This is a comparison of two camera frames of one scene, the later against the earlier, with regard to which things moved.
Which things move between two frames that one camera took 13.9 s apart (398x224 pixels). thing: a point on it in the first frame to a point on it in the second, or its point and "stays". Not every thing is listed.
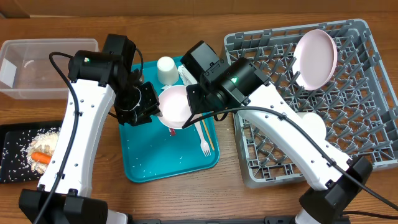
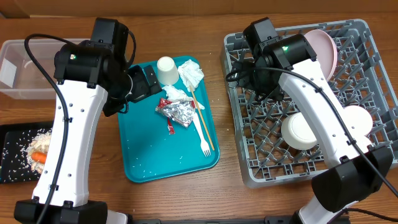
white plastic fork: x=204 y=144 stays
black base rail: x=278 y=219 stays
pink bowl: x=175 y=107 to x=360 y=117
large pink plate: x=314 y=58 stays
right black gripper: x=198 y=104 to x=273 y=90
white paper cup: x=168 y=74 stays
